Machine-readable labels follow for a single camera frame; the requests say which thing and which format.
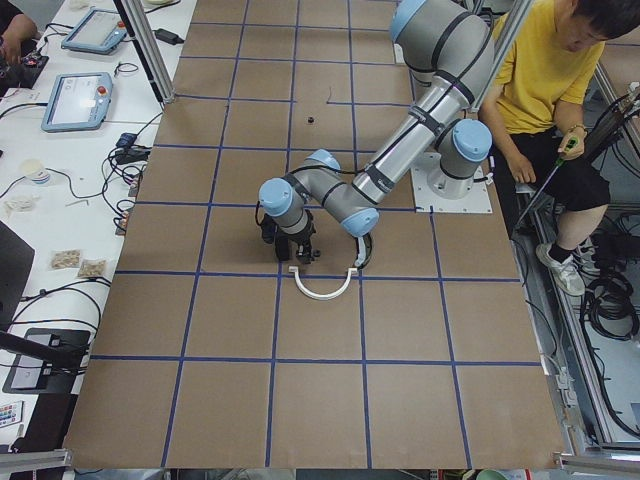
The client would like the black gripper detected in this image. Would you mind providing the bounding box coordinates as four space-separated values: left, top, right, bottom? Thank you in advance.
259 210 320 265

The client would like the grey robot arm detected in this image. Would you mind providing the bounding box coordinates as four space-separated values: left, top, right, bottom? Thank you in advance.
256 1 494 268

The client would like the white curved plastic part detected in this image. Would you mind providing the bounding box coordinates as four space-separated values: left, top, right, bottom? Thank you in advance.
288 266 358 301

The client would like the blue checkered adapter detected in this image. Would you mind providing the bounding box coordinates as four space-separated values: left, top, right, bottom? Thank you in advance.
116 132 137 149

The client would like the small bag of parts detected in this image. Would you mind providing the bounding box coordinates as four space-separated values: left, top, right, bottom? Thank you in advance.
49 249 82 270

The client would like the black power adapter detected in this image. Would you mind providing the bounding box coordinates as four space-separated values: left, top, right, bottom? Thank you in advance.
154 28 184 45

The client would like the blue teach pendant near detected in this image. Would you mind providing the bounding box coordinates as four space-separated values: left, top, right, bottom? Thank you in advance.
41 72 113 133

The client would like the blue teach pendant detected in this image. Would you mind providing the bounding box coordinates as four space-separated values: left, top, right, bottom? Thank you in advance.
61 7 127 55
41 72 113 133

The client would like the white paper cup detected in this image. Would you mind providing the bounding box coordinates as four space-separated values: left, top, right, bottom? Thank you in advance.
20 159 51 186

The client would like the black monitor stand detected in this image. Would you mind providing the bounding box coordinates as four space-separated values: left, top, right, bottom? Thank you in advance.
1 224 90 394

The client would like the blue teach pendant far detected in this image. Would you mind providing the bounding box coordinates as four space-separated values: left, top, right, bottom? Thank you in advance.
61 7 127 55

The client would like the person in yellow shirt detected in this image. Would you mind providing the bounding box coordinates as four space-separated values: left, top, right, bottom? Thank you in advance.
478 1 639 296

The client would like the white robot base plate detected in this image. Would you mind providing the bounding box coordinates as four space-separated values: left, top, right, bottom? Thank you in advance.
410 152 493 214

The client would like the aluminium frame post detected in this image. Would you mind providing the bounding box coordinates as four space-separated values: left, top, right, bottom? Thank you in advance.
114 0 175 105

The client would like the green handled screwdriver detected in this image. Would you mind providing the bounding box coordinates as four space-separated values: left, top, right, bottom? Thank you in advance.
514 136 579 229

